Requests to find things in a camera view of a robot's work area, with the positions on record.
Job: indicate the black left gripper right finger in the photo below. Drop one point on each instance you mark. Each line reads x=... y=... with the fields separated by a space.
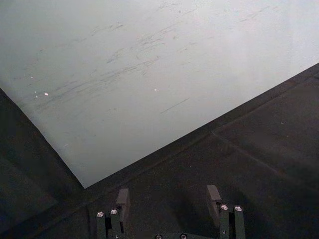
x=225 y=219

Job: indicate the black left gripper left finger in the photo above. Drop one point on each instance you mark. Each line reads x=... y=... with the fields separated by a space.
x=117 y=219

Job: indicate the black table cloth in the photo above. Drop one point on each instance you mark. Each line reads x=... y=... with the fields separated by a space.
x=224 y=161

